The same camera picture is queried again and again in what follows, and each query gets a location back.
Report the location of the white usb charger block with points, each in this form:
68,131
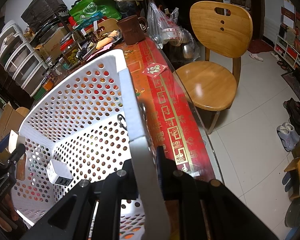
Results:
58,173

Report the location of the red paper fu sticker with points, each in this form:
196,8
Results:
154,69

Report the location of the white shelf unit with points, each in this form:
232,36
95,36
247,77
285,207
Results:
287,52

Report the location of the green shopping bag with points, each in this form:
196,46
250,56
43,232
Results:
87,8

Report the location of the white perforated plastic basket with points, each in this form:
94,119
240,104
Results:
92,122

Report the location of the grey white sneakers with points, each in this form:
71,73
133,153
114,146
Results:
288,136

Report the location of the white stacked drawer organizer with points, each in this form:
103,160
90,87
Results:
20,60

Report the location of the wooden chair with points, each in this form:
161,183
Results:
225,30

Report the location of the brown ceramic mug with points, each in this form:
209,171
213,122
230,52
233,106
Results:
133,29

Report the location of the clear plastic bag with bowls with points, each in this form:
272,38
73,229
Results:
164,29

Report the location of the cardboard box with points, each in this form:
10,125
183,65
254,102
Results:
11,119

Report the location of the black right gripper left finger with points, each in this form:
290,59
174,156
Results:
89,210

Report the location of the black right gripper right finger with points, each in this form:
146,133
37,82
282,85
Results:
204,210

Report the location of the glass jar of pickles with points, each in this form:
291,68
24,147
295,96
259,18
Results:
70,50

